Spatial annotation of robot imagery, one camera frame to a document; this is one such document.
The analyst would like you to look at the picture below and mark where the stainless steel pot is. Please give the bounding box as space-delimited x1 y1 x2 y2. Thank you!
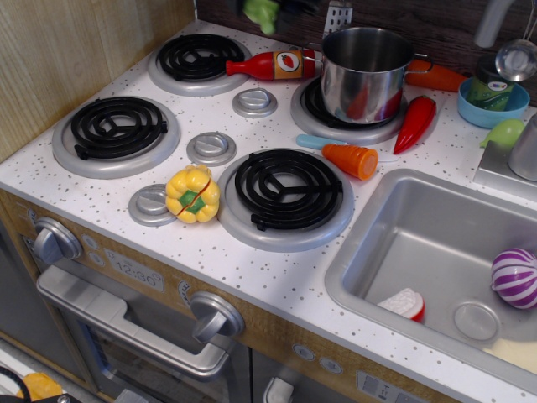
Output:
307 27 434 124

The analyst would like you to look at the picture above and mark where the front right black burner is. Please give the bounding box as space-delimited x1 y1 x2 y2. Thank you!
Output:
218 149 354 253

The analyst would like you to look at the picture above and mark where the black burner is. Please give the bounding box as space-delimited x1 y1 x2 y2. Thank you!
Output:
218 149 354 253
52 97 180 180
148 34 251 97
290 78 409 146

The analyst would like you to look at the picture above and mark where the light blue toy knife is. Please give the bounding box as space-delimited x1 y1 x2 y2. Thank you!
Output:
295 133 399 165

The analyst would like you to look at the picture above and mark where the yellow toy bell pepper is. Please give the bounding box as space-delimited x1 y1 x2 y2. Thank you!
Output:
165 165 221 223

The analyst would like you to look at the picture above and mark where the silver stove top knob middle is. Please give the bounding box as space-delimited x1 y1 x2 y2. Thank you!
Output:
186 132 237 166

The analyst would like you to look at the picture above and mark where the silver stove knob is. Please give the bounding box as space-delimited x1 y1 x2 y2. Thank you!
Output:
232 88 278 118
128 184 175 227
186 132 237 166

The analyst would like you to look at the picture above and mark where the silver stove top knob back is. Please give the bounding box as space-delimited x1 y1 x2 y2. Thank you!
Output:
232 88 278 118

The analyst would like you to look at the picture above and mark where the orange toy carrot piece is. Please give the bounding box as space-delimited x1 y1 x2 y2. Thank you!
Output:
321 144 378 181

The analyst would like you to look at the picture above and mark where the back right black burner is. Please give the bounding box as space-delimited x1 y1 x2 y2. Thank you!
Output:
290 78 409 146

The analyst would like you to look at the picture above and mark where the silver stove top knob front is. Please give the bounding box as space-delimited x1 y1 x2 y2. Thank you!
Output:
128 184 175 227

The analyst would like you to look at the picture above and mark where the right silver oven dial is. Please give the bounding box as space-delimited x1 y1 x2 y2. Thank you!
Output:
190 291 245 343

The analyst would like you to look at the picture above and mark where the silver oven dial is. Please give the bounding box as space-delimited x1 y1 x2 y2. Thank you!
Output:
34 217 83 264
190 291 245 343

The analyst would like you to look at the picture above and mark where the silver toy sink basin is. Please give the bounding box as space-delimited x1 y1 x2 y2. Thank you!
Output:
325 169 536 393

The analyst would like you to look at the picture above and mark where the red toy ketchup bottle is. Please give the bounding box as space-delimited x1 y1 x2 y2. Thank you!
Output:
226 50 316 81

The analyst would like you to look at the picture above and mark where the back left black burner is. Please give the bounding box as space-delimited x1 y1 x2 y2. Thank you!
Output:
148 34 251 97

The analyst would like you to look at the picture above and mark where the oven clock display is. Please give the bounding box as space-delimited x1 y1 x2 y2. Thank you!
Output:
104 249 164 293

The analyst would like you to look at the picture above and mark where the front left black burner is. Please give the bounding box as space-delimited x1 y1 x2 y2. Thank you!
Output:
52 97 180 180

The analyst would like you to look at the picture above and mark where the white red toy food piece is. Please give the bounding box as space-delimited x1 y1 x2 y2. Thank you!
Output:
378 288 425 322

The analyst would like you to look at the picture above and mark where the red toy chili pepper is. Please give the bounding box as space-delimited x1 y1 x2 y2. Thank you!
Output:
393 96 437 155

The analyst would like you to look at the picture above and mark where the orange toy carrot whole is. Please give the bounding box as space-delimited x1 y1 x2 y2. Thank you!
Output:
404 60 467 92

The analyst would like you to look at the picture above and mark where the silver slotted spatula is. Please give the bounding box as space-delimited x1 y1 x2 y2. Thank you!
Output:
323 1 353 37

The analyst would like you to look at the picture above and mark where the left silver oven dial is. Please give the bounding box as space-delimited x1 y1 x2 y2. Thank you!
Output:
34 217 83 264

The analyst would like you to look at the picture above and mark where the green toy can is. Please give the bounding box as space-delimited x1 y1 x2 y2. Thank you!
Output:
466 55 514 111

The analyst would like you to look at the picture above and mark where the green toy pear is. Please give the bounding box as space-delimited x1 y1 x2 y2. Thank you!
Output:
480 118 525 148

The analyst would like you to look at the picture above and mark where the purple striped toy onion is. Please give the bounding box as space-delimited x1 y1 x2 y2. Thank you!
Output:
491 248 536 310

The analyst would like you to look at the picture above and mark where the silver metal cup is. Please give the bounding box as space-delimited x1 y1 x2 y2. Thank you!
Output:
508 114 536 181

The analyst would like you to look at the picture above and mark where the light blue plastic bowl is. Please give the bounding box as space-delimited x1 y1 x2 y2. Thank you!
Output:
457 79 529 128

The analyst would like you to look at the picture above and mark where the silver metal ladle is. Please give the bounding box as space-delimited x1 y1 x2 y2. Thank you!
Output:
495 1 536 82

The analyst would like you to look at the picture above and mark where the silver faucet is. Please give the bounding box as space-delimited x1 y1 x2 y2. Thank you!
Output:
473 0 514 49

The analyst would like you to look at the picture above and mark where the silver oven door handle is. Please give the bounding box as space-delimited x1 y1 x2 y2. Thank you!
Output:
37 266 229 381

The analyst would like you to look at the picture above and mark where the yellow object with black cable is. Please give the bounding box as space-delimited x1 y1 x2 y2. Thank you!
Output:
1 367 64 402

